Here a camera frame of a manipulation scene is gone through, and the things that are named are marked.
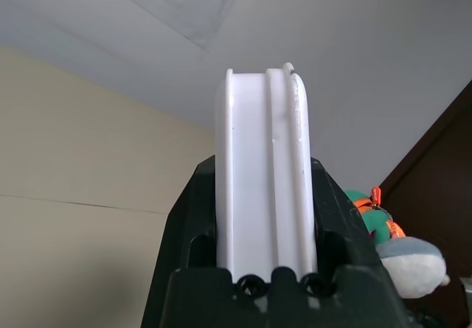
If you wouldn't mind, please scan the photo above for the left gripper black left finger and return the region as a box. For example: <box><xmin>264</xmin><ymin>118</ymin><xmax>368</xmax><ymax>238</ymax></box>
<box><xmin>142</xmin><ymin>154</ymin><xmax>219</xmax><ymax>328</ymax></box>

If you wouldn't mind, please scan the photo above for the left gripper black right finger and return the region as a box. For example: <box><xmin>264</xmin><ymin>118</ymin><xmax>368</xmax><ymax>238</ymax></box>
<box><xmin>311</xmin><ymin>158</ymin><xmax>410</xmax><ymax>328</ymax></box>

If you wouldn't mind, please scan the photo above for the orange and teal backpack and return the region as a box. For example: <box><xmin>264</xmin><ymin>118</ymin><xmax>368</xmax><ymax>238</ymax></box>
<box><xmin>344</xmin><ymin>186</ymin><xmax>407</xmax><ymax>246</ymax></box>

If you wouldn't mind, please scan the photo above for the grey white plush fish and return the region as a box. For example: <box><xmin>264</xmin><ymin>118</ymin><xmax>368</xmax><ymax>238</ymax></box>
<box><xmin>375</xmin><ymin>234</ymin><xmax>451</xmax><ymax>300</ymax></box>

